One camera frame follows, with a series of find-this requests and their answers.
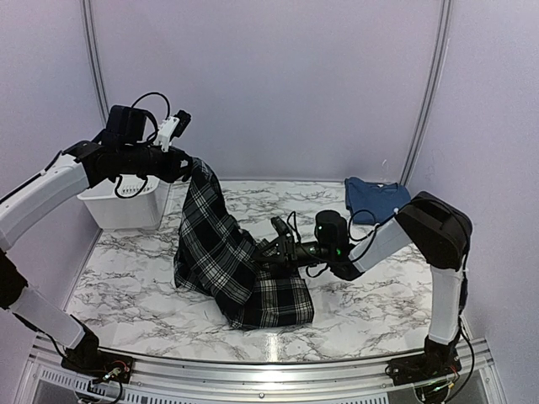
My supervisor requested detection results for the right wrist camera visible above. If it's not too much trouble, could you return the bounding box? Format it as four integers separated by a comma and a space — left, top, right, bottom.
270, 216, 295, 246

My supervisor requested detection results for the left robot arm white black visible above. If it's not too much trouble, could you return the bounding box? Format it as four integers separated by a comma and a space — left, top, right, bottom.
1, 105, 192, 375

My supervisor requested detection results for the right aluminium corner post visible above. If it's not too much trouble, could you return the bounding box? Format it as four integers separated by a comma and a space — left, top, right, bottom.
399, 0, 454, 186

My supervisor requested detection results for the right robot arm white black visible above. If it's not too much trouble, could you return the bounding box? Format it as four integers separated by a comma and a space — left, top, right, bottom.
254, 191, 472, 377

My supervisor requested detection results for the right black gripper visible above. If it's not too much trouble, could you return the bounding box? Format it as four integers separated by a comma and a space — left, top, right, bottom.
252, 236, 334, 277

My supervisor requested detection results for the white plastic laundry bin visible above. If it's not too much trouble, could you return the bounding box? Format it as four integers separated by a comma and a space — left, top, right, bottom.
77, 176, 170, 231

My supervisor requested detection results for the plaid black white garment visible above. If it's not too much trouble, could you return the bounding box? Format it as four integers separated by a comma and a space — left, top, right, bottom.
173, 157, 315, 330

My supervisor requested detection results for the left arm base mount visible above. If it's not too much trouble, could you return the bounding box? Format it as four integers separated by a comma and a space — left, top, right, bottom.
61, 350, 134, 384

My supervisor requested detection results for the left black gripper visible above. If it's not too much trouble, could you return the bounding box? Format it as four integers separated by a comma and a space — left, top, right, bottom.
118, 142, 196, 182

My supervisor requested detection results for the blue t-shirt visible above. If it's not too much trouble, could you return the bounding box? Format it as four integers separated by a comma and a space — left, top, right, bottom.
344, 177, 411, 225

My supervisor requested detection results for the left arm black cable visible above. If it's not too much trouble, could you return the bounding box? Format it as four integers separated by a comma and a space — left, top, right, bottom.
113, 92, 173, 199

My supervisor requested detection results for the aluminium front rail frame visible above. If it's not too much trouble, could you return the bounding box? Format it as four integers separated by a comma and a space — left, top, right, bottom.
14, 337, 508, 403

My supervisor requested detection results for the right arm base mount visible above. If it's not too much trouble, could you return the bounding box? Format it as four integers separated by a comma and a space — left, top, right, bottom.
385, 353, 462, 385

